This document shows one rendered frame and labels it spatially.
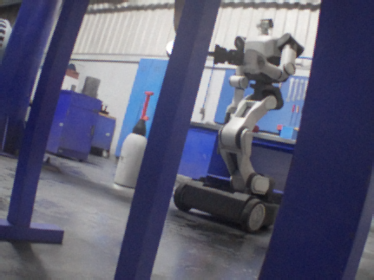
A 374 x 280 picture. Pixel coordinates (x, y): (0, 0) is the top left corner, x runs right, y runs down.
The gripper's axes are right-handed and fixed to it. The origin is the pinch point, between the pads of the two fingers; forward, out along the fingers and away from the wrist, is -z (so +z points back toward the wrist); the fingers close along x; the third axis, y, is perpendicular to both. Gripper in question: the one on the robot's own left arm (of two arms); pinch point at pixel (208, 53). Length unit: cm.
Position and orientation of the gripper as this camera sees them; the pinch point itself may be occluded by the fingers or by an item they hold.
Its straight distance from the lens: 234.0
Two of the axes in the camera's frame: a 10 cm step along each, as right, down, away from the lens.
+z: 9.8, 1.5, -1.1
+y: 1.9, -6.9, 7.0
